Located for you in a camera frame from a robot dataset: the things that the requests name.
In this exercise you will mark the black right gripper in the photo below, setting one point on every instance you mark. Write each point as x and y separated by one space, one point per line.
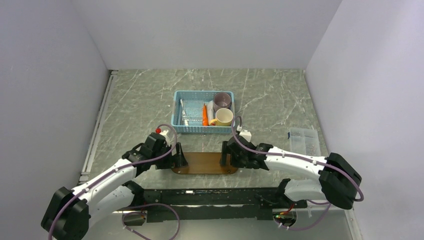
225 149

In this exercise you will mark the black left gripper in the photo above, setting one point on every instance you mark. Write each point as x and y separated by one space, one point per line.
177 160

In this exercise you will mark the brown oval wooden tray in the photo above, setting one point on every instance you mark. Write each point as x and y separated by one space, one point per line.
205 163

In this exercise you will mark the yellow ceramic mug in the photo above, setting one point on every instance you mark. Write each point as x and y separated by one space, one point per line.
223 118

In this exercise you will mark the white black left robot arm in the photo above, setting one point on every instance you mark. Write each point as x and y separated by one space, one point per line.
71 212

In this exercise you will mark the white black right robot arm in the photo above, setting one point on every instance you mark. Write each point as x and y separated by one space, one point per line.
326 178

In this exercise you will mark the mauve ceramic mug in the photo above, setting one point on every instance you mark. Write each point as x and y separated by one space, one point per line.
221 100

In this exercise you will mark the light blue plastic basket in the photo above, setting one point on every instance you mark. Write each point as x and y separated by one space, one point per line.
198 95

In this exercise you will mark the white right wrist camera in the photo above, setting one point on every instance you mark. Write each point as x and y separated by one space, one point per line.
245 134

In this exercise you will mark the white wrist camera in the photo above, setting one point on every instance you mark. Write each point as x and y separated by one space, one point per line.
170 136
245 134

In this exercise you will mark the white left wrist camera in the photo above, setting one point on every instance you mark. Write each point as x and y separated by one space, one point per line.
170 136

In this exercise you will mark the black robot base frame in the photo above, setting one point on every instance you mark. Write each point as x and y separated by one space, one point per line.
260 203

